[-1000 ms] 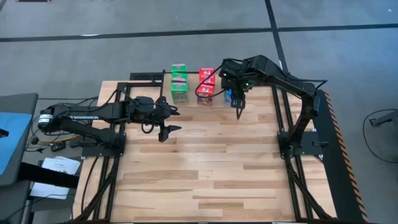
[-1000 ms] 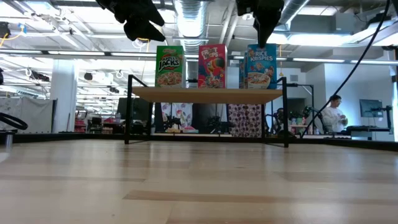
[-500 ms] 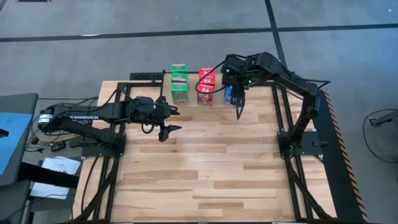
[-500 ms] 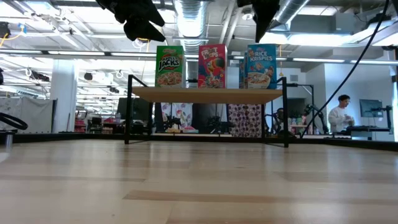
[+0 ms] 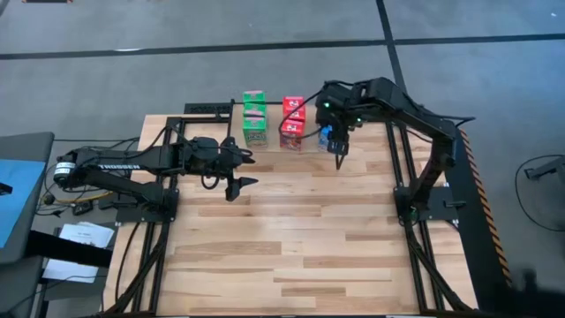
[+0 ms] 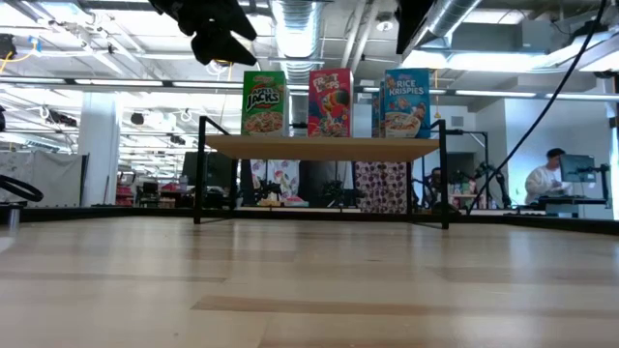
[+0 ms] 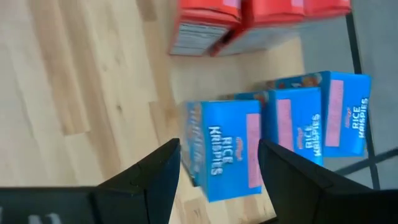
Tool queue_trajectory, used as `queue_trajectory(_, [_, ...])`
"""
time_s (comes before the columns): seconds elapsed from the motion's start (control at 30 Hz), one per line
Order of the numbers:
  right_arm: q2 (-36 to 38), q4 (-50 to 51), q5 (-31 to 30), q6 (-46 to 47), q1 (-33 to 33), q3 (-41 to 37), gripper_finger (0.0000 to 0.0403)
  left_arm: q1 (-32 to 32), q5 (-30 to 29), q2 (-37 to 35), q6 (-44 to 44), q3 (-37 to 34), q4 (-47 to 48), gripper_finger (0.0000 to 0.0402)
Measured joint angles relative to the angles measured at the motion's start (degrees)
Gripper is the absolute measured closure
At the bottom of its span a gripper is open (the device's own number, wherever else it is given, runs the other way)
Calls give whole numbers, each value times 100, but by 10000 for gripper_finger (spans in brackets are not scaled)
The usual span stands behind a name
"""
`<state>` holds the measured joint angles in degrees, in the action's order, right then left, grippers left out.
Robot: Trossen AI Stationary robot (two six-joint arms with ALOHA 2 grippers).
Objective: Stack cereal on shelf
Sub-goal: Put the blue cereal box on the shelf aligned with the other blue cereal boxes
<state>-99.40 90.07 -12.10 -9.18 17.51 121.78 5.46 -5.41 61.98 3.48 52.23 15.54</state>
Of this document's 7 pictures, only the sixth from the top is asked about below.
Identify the black computer monitor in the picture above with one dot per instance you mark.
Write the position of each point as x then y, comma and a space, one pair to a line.
215, 169

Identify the grey fabric partition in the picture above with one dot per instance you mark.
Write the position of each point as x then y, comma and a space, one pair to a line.
58, 179

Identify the black background stand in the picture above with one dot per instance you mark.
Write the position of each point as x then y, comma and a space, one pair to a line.
481, 140

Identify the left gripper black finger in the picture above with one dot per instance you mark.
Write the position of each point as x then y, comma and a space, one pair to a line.
217, 53
234, 24

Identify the wooden shelf with black frame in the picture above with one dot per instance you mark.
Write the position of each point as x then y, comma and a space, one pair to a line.
319, 147

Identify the grey wall monitor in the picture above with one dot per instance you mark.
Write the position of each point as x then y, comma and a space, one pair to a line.
578, 168

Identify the blue Rice Krispies cereal box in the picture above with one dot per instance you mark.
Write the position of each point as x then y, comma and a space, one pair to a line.
406, 104
377, 116

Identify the colourful patterned panel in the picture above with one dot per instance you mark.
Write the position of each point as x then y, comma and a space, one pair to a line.
285, 174

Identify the black round ceiling fixture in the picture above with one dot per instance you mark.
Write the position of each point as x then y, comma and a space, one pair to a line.
7, 47
137, 118

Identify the green Apple Jacks cereal box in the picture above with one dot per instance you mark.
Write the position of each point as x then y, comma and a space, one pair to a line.
263, 104

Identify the purple dotted panel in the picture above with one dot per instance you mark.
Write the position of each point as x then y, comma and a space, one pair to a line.
382, 186

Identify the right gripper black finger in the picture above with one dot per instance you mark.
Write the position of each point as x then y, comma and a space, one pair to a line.
411, 21

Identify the red Froot Loops cereal box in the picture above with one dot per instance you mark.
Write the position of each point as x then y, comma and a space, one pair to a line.
331, 104

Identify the silver ventilation duct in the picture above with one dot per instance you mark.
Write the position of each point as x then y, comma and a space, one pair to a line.
297, 34
454, 17

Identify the white cylindrical column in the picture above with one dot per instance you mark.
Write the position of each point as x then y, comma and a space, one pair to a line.
99, 159

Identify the grey metal post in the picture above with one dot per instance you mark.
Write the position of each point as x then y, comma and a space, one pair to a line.
14, 216

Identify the grey background desk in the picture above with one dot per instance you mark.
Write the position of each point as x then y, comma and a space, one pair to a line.
570, 199

